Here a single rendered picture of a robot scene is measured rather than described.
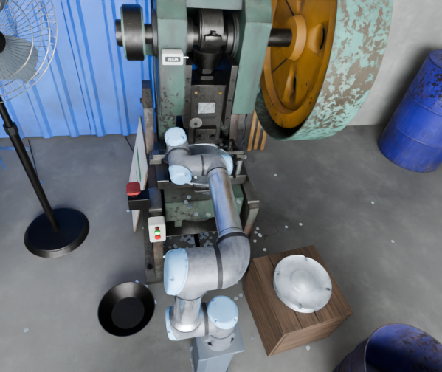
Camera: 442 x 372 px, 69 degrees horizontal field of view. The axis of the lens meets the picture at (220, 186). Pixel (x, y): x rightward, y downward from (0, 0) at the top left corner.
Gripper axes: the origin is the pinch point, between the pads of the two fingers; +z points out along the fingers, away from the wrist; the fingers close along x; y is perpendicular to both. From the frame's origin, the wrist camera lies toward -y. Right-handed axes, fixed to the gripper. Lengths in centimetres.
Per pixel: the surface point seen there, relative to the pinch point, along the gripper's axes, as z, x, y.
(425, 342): 39, 0, 123
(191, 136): -7.1, 17.0, -7.3
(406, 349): 50, -5, 121
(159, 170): 10.0, 1.4, -18.8
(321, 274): 45, 6, 72
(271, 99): -7, 54, 14
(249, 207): 22.6, 10.8, 26.6
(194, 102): -23.4, 23.0, -7.0
